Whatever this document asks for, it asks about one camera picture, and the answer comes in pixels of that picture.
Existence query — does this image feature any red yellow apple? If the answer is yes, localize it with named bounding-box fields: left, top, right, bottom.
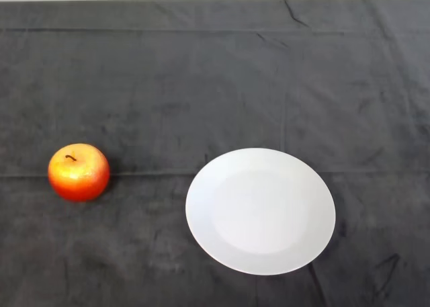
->
left=47, top=143, right=111, bottom=203

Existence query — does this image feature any white round plate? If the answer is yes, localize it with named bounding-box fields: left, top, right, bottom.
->
left=185, top=147, right=337, bottom=276

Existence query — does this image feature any black table cloth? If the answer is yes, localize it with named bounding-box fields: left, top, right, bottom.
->
left=0, top=0, right=430, bottom=307

